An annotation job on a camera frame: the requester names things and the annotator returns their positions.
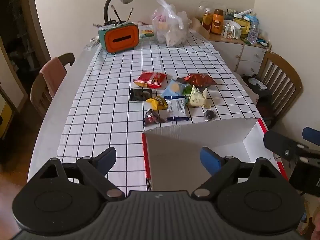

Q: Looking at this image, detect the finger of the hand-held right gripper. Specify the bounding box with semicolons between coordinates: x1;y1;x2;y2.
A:
263;129;320;165
302;127;320;140

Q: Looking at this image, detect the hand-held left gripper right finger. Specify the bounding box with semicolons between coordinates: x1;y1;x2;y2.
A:
191;147;280;200

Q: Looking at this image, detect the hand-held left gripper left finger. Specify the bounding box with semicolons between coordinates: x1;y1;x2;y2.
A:
40;147;125;201

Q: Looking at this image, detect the red and white cardboard box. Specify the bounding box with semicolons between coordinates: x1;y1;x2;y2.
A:
141;117;288;192

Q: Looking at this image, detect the dark round candy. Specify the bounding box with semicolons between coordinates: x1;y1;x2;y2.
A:
203;109;217;122

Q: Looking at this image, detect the dark maroon snack packet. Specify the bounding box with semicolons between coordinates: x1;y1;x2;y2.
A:
142;109;167;128

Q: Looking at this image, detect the white packet with blue ends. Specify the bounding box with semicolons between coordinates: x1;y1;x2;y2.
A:
165;97;190;122

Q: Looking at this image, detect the cream snack packet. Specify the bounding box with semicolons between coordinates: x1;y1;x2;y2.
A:
188;85;208;108

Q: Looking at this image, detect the black snack packet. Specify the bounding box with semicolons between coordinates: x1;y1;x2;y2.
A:
129;87;152;102

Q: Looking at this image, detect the yellow snack packet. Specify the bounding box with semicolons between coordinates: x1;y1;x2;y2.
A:
146;96;168;110

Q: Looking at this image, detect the light blue snack packet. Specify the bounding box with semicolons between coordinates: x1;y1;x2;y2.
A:
162;79;187;100

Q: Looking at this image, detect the orange-red chip bag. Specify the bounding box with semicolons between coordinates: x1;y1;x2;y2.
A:
184;73;217;88

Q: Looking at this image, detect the red striped snack packet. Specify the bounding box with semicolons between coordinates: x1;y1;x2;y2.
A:
133;71;167;89

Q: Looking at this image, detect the person's right hand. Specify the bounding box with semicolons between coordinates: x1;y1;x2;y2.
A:
310;206;320;240

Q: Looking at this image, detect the white cloth bag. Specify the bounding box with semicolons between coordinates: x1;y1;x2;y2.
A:
237;74;260;103

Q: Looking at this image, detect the black bag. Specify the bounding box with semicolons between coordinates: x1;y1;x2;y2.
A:
242;74;273;105

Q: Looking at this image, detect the black and white checkered tablecloth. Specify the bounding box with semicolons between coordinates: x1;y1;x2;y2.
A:
57;21;260;193

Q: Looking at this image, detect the wooden slatted chair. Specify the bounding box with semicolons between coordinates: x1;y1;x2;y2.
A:
257;51;303;128

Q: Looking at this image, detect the white cabinet with drawers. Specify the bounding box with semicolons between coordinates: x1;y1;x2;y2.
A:
192;17;272;76

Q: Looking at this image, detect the wooden chair with pink cloth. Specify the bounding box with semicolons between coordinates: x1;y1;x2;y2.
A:
30;52;75;113

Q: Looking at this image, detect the pink cloth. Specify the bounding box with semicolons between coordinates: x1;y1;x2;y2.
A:
40;57;67;98

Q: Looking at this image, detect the clear water bottle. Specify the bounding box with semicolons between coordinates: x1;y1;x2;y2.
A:
248;15;260;44

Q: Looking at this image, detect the yellow tissue box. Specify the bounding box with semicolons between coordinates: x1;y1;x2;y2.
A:
233;18;252;37

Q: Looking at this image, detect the orange and teal tissue box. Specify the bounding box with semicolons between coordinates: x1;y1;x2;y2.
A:
98;21;140;55

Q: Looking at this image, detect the orange thermos bottle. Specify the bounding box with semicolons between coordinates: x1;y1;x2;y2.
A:
211;9;224;35

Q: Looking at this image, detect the green and yellow flat packet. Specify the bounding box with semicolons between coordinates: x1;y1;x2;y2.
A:
138;26;155;39

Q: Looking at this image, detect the brown paper bag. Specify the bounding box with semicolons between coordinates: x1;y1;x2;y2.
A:
192;17;210;39

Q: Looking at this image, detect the yellow liquid bottle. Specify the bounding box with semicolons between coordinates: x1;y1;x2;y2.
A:
202;7;213;32

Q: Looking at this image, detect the clear plastic bag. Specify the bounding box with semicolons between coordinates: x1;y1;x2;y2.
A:
152;0;192;47

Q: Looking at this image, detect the white handled bag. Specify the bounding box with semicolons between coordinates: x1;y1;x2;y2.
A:
222;21;242;40

